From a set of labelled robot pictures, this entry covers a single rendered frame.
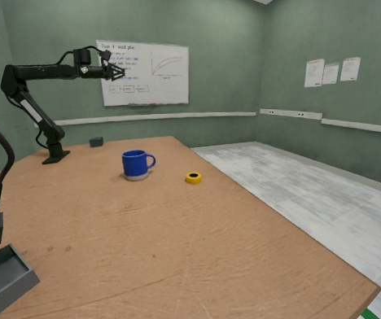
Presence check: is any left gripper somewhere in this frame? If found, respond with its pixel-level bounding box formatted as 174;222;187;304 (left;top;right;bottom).
90;51;125;81

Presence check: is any blue mug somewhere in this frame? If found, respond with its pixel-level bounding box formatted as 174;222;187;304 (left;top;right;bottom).
121;150;156;181

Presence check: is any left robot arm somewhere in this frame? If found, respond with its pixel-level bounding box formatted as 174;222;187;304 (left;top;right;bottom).
1;49;93;164

